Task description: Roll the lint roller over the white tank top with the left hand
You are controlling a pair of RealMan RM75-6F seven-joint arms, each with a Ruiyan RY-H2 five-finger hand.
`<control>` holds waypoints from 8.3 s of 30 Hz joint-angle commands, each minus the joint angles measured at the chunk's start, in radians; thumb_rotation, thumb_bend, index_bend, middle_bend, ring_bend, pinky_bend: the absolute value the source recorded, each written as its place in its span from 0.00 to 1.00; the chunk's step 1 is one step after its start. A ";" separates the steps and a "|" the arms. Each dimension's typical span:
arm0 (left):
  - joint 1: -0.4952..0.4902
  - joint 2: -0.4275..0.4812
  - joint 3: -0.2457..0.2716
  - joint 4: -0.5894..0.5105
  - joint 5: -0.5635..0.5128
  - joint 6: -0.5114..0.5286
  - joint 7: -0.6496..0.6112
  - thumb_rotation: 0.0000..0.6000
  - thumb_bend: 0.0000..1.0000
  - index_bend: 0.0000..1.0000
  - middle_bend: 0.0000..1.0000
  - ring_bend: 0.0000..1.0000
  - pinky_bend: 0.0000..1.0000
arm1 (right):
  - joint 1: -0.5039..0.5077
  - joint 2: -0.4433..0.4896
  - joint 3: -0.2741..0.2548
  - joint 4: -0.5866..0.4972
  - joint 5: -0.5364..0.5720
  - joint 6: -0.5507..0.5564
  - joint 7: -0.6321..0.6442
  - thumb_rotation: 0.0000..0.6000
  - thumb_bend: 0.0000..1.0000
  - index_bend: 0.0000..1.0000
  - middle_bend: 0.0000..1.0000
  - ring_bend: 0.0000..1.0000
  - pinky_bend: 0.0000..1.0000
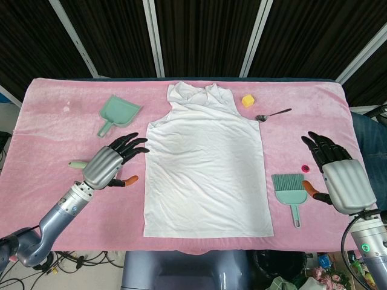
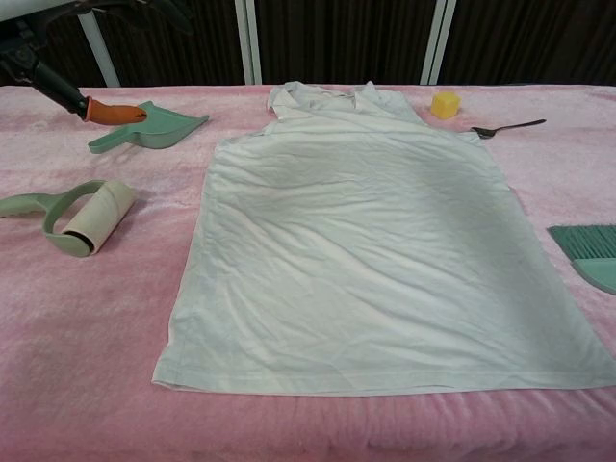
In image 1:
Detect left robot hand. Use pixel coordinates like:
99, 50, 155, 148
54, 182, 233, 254
82, 132, 151, 190

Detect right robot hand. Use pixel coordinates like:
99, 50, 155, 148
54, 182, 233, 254
301, 130, 378, 216

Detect person's leg in jeans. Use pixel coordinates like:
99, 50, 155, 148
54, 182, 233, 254
351, 112, 387, 182

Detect green plastic dustpan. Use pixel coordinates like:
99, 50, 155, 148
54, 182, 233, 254
97, 94, 143, 138

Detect green hand brush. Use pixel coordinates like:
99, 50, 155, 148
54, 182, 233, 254
271, 173, 308, 228

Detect pink fuzzy blanket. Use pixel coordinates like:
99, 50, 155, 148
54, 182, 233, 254
0, 77, 368, 257

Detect pink flowers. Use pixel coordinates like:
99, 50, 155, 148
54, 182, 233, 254
311, 265, 348, 290

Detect white sleeveless shirt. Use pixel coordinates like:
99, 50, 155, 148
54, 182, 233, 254
143, 80, 275, 239

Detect metal spoon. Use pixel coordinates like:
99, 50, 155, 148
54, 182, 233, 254
255, 108, 293, 123

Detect black bin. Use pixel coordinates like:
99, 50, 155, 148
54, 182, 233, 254
252, 250, 308, 290

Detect blue-grey robot torso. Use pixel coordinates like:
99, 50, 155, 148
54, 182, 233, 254
120, 250, 252, 290

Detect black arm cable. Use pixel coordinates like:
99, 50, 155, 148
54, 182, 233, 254
340, 208, 387, 266

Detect tangled black floor cables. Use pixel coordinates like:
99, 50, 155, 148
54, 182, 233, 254
11, 250, 125, 290

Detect white frame post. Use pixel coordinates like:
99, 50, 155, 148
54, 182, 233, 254
334, 22, 387, 85
48, 0, 99, 78
0, 84, 22, 107
141, 0, 166, 78
239, 0, 275, 78

